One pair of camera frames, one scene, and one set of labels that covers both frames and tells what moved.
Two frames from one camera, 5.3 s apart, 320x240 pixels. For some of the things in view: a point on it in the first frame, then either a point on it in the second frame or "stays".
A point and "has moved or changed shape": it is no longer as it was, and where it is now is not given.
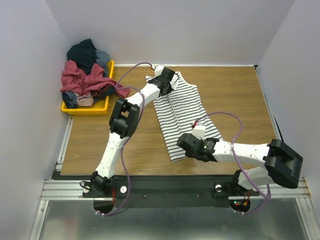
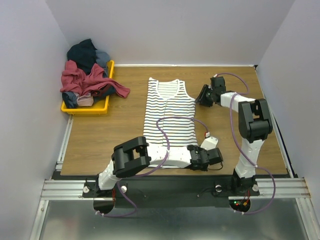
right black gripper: (186, 144) → (204, 96)
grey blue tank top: (104, 57) stays
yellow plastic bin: (99, 106) stays
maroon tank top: (76, 80) stays
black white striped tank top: (177, 111) has moved or changed shape
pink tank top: (85, 100) stays
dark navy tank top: (84, 54) stays
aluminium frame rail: (55, 189) stays
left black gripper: (170, 88) → (200, 149)
